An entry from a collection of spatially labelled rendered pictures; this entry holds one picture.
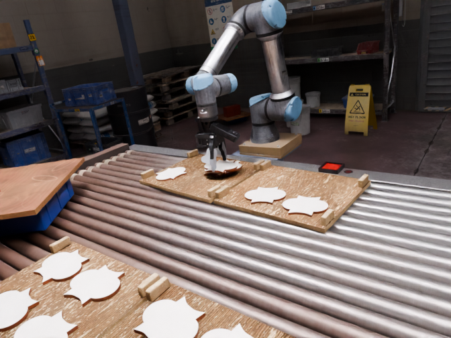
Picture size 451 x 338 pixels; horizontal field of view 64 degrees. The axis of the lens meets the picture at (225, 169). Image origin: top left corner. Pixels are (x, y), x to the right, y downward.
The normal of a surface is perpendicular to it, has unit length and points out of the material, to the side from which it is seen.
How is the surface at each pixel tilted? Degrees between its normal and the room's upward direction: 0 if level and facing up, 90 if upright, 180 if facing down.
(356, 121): 78
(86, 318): 0
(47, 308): 0
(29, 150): 90
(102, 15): 90
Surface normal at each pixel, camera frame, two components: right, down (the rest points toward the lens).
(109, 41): 0.80, 0.11
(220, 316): -0.13, -0.92
